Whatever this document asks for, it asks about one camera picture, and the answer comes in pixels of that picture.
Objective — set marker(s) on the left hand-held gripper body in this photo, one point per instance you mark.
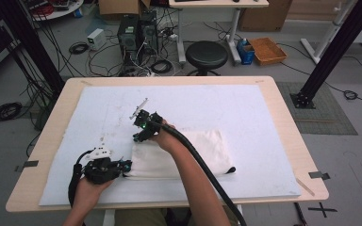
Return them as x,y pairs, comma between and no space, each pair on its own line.
102,169

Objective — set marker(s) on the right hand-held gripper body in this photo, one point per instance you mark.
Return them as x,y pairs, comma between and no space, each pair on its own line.
147,121

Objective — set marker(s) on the white tank top black trim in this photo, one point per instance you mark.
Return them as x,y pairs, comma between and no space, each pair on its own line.
157,163

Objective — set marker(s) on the person's right hand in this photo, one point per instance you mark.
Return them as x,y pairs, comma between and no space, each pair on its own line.
169,139

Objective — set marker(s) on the person's left hand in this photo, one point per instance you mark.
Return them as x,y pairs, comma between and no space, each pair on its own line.
88,193

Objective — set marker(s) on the grey tape strip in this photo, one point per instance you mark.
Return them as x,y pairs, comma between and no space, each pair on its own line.
28,164
319,175

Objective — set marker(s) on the black computer tower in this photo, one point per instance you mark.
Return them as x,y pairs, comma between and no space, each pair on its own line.
148,33
128,37

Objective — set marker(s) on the white table cloth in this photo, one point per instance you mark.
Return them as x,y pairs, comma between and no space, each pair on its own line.
232,109

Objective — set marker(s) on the black round stool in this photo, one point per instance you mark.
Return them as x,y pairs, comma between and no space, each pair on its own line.
206,54

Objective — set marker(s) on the small white device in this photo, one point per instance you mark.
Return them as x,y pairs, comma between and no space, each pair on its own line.
96,38

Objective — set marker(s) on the small cardboard box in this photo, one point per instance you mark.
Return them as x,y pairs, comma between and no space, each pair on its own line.
119,7

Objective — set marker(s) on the blue box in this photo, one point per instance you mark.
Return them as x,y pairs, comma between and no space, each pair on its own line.
246,52

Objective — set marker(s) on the black keyboard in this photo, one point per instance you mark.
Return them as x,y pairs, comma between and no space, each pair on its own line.
198,1

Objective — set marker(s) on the light wooden table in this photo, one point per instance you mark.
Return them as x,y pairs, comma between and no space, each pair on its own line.
283,125

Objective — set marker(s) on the wooden desk with white legs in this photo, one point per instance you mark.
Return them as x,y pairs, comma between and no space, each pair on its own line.
217,4

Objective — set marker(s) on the black metal pillar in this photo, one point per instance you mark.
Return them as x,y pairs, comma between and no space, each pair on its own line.
31,47
336,50

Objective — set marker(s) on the orange woven basket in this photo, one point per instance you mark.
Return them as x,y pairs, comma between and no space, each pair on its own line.
267,50

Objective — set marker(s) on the round white table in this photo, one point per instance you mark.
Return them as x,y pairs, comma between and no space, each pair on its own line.
59,11

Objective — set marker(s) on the large cardboard box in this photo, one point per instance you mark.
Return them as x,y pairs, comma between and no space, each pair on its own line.
264,15

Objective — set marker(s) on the thin wooden stick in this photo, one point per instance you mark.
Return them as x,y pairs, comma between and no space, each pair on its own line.
305,187

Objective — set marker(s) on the grey floor mat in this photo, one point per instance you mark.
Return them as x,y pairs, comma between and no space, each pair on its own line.
323,109

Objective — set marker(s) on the black tape cross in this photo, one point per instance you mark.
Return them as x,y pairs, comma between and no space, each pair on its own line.
322,209

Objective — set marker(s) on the white metal stand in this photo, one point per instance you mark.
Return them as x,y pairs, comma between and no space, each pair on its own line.
325,37

